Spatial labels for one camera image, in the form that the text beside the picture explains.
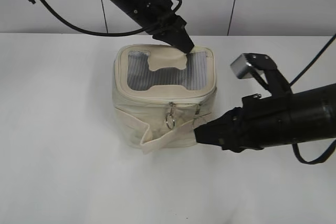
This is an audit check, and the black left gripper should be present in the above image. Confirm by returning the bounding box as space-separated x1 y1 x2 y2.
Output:
149 1 194 52

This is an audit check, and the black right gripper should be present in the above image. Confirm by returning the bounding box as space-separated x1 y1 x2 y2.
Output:
194 94 291 153

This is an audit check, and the silver ring zipper pull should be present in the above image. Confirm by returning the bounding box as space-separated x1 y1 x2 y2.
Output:
165 102 176 130

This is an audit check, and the cream canvas zipper bag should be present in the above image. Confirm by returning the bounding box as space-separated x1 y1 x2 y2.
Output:
112 44 217 154

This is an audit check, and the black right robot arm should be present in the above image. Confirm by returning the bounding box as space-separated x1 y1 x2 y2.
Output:
194 84 335 153

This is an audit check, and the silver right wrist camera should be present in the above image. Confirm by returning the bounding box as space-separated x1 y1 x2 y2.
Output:
230 52 277 80

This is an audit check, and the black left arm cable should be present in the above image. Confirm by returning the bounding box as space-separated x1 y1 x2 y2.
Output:
20 0 183 37

